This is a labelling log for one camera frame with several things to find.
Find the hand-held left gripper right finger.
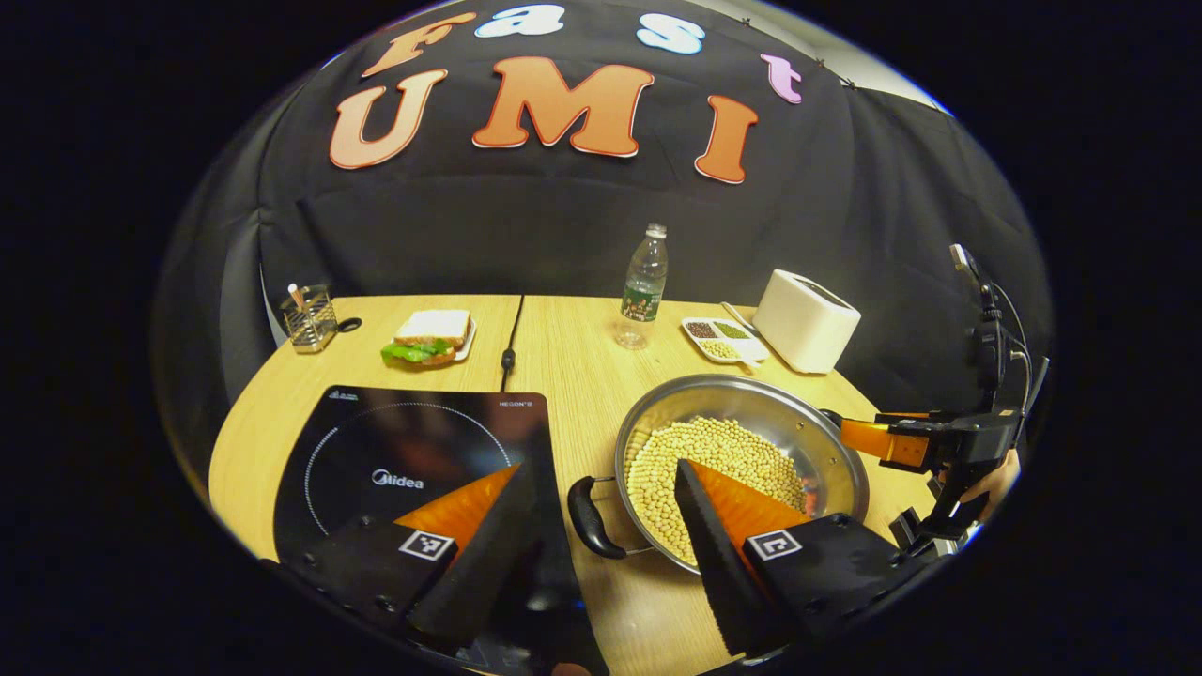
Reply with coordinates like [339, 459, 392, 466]
[673, 458, 940, 658]

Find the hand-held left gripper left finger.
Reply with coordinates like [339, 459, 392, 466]
[282, 460, 541, 658]

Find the black induction cooktop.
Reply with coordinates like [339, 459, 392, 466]
[272, 385, 611, 676]

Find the steel pot with black handles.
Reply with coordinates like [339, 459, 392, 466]
[566, 374, 871, 576]

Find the pile of yellow soybeans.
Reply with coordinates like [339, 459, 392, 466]
[626, 417, 809, 564]

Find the white toaster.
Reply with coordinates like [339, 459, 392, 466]
[752, 269, 862, 376]

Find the white divided bean tray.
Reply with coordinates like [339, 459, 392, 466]
[681, 316, 771, 365]

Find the sandwich with lettuce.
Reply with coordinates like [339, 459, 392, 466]
[381, 310, 472, 367]

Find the clear plastic water bottle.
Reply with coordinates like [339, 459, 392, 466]
[615, 223, 670, 351]

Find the black backdrop cloth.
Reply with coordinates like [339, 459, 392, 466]
[155, 0, 1053, 489]

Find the row of black cloth clips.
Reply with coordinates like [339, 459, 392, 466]
[737, 14, 857, 89]

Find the black power cable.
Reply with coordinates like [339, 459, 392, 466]
[500, 296, 525, 393]

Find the wire mesh holder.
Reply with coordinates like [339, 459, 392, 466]
[280, 284, 339, 354]

